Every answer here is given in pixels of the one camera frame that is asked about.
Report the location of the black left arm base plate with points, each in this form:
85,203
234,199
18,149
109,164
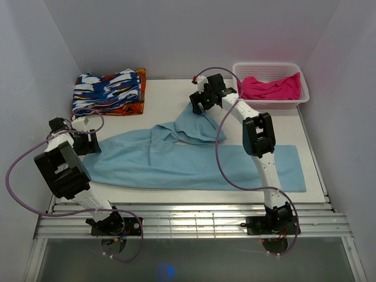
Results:
131,228

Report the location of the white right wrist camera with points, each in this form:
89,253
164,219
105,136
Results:
200,82

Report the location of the light blue trousers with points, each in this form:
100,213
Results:
173,155

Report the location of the white plastic basket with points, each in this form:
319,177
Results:
268,72

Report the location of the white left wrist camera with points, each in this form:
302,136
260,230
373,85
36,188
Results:
80,124

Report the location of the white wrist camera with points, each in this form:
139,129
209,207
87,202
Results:
200,82
80,124

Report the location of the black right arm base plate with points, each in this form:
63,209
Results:
263,225

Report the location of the aluminium table edge rail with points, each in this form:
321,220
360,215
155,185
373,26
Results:
197,221

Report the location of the blue white patterned folded trousers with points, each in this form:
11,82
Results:
118,94

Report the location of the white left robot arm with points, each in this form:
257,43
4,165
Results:
64,173

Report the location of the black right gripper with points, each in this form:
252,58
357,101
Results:
196,98

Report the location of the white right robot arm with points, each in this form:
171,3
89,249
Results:
259,143

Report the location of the pink trousers in basket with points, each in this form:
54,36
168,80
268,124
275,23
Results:
288,88

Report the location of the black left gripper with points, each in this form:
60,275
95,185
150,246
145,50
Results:
90,147

